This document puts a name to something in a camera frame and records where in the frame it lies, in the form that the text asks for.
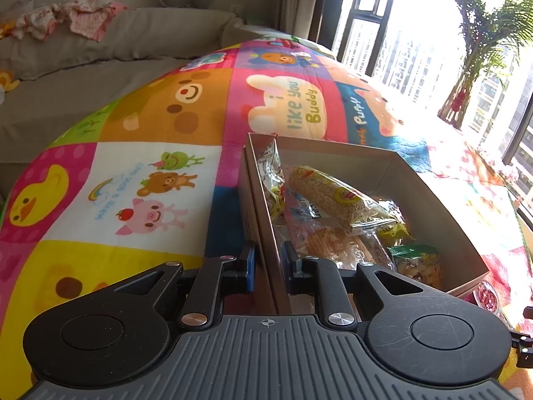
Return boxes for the pink candy pack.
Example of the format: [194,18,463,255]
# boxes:
[284,190,328,223]

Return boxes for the corn cob package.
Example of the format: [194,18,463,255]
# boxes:
[285,165,395,230]

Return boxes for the pink cardboard box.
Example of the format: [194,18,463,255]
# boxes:
[242,134,488,313]

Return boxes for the clear wrapped bread snack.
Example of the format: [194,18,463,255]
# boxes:
[285,214,395,270]

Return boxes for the green mixed snack packet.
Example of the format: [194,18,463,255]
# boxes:
[387,244,442,289]

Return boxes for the small yellow snack packet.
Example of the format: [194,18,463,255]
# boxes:
[257,139,284,219]

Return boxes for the colourful cartoon play mat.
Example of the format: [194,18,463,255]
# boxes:
[1,38,532,399]

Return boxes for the pink floral baby clothes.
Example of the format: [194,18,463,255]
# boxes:
[12,0,127,42]

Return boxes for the yellow duck toy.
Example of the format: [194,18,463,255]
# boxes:
[0,70,20,92]

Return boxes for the potted green palm plant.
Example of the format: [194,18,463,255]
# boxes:
[438,0,532,129]

